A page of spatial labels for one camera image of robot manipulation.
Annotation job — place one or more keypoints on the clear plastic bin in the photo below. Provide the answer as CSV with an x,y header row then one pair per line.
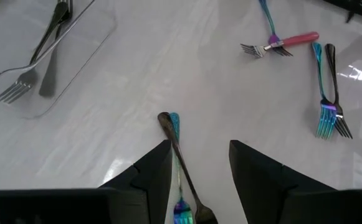
x,y
84,46

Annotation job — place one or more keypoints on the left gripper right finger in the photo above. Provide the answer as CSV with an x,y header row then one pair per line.
x,y
261,180

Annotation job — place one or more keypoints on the iridescent blue fork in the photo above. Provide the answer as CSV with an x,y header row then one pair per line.
x,y
325,121
175,121
269,18

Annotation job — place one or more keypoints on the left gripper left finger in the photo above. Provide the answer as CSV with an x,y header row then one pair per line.
x,y
149,186

